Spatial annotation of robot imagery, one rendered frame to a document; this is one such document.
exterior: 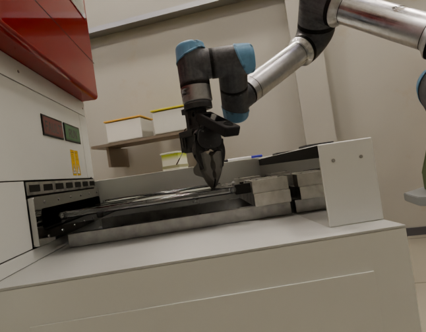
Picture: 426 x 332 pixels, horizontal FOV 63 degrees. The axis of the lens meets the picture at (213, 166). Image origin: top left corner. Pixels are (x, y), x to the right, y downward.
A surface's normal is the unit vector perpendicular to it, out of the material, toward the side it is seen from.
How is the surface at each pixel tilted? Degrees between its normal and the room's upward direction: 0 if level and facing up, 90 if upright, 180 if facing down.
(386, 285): 90
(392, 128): 90
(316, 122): 90
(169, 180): 90
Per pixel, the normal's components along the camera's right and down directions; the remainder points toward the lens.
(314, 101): -0.22, 0.02
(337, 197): 0.04, -0.02
